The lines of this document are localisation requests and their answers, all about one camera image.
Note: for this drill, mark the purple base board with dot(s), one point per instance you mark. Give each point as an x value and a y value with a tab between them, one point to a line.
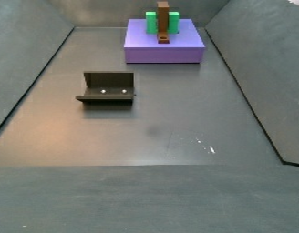
144	49

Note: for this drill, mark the black peg holder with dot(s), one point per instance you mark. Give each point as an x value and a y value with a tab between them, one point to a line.
109	86

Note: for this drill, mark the green block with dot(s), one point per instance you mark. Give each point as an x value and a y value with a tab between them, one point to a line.
150	22
174	23

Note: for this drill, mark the brown L-shaped block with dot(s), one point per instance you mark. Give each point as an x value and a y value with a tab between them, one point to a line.
164	21

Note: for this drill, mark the right green block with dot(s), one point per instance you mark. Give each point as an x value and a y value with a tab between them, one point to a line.
174	23

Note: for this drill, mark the left green block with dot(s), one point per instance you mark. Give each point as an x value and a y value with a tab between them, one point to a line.
150	22

